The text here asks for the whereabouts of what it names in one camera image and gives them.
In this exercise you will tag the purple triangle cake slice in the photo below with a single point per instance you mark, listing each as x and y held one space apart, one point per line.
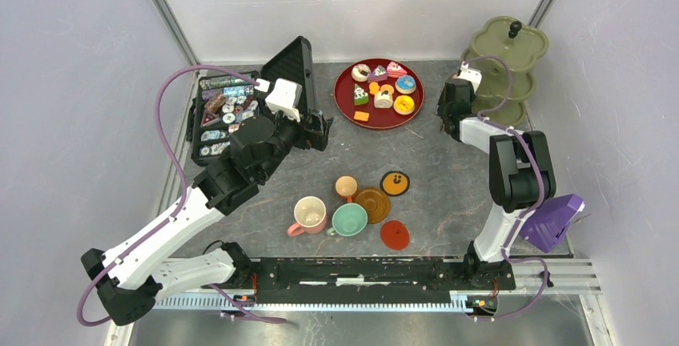
379 74

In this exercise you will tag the round orange cookie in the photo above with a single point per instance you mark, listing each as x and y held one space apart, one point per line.
386 87

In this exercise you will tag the pink strawberry cake slice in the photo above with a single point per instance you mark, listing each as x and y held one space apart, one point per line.
395 70

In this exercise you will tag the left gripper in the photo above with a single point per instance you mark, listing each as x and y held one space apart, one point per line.
317 138

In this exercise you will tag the white chocolate donut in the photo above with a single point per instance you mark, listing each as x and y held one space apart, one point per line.
360 72

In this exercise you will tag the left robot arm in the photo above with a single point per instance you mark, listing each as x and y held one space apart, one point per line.
132 277

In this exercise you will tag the pink mug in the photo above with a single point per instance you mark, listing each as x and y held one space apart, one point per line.
310 216

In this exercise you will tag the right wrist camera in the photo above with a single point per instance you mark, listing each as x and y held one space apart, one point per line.
469 74

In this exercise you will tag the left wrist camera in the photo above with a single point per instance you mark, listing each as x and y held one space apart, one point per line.
284 97

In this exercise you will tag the yellow frosted donut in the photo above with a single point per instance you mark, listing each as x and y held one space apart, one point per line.
404 105

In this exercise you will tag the white roll cake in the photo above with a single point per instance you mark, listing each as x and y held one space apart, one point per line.
383 100

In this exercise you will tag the blue frosted donut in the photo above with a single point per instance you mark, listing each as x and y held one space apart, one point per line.
405 84

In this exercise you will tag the red round tray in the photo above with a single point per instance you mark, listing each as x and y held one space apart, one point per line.
380 119

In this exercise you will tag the red round coaster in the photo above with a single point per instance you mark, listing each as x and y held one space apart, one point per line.
395 235

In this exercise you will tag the purple plastic holder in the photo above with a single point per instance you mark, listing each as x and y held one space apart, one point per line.
548 225

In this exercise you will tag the green three-tier stand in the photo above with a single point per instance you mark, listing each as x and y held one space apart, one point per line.
505 52

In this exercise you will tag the brown saucer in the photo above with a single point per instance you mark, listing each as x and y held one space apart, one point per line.
375 202

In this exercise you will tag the black open case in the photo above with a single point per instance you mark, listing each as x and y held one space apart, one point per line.
222 101

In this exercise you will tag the orange bear cookie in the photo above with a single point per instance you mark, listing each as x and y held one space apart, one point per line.
374 88

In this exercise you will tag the mint green cup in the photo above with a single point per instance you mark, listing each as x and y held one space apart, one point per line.
348 220

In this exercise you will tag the orange smiley coaster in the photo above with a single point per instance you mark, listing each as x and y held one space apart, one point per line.
395 183

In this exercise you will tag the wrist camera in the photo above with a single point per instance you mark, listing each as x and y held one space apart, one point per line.
469 74
284 97

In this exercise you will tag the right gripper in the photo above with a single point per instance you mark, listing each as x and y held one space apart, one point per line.
441 105

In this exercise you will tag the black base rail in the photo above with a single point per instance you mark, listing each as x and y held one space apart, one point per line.
364 280

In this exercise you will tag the small orange cup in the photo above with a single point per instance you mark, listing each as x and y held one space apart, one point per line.
346 187

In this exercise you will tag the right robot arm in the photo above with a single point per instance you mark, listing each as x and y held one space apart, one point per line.
519 170

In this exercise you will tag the orange square cracker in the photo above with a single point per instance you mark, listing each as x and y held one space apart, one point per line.
361 116

